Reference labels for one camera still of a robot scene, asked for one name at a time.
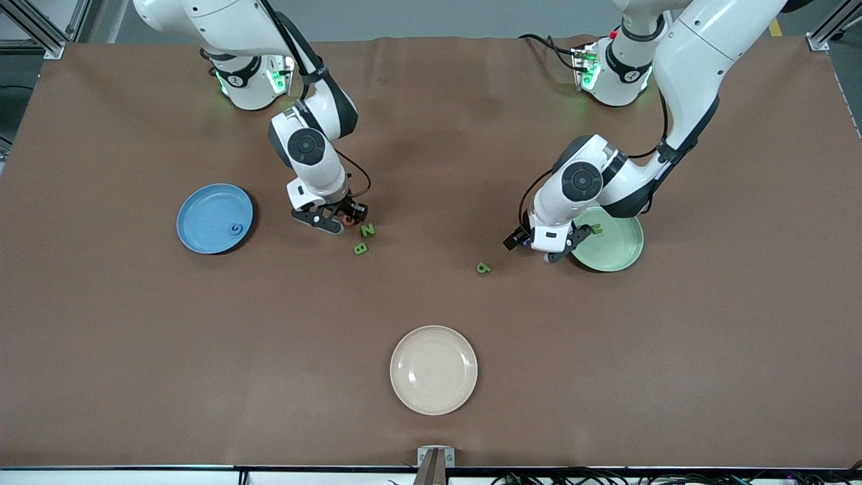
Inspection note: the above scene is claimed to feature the green plate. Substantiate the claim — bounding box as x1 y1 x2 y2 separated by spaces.
571 205 645 273

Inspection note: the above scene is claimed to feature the blue plate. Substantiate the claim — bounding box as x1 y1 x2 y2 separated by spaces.
176 183 255 255

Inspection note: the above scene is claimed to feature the beige plate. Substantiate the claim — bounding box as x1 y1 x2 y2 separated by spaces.
389 325 479 416

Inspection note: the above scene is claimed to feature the brown table mat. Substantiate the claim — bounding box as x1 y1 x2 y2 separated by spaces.
0 35 862 469

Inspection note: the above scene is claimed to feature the black base cable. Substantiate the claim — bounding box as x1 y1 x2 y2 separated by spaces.
517 32 581 71

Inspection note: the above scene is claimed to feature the black cable bundle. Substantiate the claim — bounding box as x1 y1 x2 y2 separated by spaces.
488 465 862 485

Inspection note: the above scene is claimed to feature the aluminium frame post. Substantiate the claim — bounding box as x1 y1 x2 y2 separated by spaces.
0 0 92 60
807 0 862 53

